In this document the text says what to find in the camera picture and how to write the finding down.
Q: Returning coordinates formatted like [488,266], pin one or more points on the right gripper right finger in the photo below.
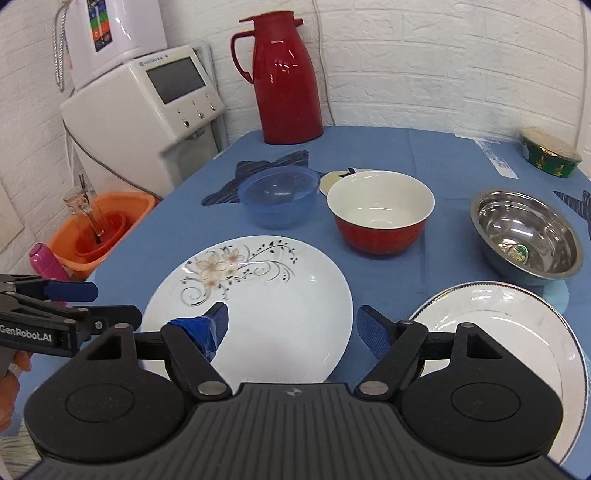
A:
[396,345]

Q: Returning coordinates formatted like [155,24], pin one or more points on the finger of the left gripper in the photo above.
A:
[68,291]
[104,317]

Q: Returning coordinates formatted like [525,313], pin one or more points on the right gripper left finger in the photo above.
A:
[191,345]

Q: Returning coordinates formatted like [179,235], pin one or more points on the white floral plate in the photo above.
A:
[290,311]

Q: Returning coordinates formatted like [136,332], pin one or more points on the red bowl white inside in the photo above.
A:
[380,212]

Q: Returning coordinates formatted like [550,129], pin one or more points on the white plate silver rim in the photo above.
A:
[529,328]

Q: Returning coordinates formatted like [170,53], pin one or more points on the stainless steel bowl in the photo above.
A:
[523,239]

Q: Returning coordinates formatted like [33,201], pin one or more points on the left hand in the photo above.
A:
[10,387]

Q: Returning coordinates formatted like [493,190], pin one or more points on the pink bottle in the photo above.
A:
[45,264]

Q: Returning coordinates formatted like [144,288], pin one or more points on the orange plastic basin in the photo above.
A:
[86,239]

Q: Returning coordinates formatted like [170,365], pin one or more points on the glass bottle with sticks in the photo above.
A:
[82,208]

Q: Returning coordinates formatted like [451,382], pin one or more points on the blue printed tablecloth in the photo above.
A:
[448,253]

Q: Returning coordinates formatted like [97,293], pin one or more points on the blue plastic bowl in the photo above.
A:
[280,197]

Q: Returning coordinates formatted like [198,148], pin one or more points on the white machine with screen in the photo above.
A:
[150,123]

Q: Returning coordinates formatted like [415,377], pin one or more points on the green patterned bowl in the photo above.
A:
[548,153]

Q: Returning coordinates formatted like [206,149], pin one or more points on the white water purifier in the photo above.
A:
[92,37]

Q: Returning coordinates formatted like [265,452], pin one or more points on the red thermos jug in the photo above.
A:
[283,78]

